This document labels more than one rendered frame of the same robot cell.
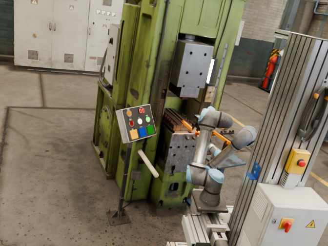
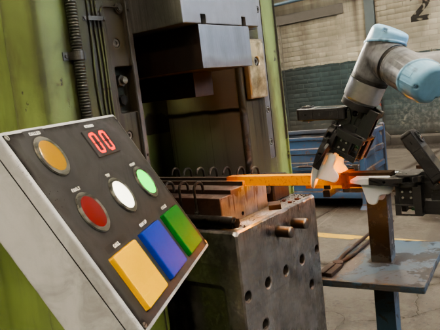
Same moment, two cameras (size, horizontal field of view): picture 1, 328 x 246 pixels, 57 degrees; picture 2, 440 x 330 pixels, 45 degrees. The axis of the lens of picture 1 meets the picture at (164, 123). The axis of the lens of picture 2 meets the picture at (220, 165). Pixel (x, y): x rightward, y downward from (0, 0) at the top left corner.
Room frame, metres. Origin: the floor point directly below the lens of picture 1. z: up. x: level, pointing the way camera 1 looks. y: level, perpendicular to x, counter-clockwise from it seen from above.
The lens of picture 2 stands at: (1.65, 0.40, 1.22)
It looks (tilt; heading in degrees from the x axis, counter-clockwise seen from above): 8 degrees down; 335
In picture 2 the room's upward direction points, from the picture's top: 7 degrees counter-clockwise
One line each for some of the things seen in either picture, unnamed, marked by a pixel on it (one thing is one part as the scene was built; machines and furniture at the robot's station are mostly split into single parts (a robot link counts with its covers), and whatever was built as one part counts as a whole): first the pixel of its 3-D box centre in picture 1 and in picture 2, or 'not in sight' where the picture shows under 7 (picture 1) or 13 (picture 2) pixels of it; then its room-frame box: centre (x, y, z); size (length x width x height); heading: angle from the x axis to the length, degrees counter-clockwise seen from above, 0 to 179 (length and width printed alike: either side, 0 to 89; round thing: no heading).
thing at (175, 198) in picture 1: (165, 176); not in sight; (2.99, -0.13, 0.23); 0.55 x 0.37 x 0.47; 28
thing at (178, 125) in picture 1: (173, 118); (178, 196); (2.96, -0.09, 0.96); 0.42 x 0.20 x 0.09; 28
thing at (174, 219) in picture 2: (150, 130); (179, 230); (2.44, 0.11, 1.01); 0.07 x 0.05 x 0.07; 143
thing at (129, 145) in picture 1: (125, 171); not in sight; (2.44, 0.27, 0.54); 0.04 x 0.04 x 1.08; 28
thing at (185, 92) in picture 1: (179, 85); (160, 57); (2.96, -0.09, 1.32); 0.42 x 0.20 x 0.10; 28
